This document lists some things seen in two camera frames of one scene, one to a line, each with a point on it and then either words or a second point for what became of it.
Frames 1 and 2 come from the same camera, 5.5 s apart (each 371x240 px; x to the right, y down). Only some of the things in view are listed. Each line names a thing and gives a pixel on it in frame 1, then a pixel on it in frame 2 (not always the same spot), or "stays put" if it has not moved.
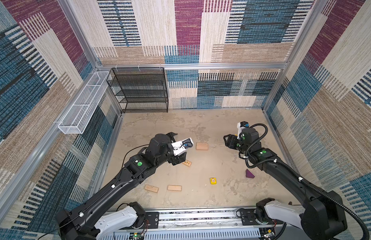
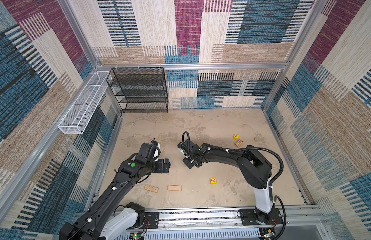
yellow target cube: (213, 181) stays put
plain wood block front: (174, 187) stays put
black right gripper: (230, 141) to (189, 165)
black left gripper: (177, 159) to (166, 165)
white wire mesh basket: (76, 118) stays put
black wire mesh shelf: (140, 90) stays put
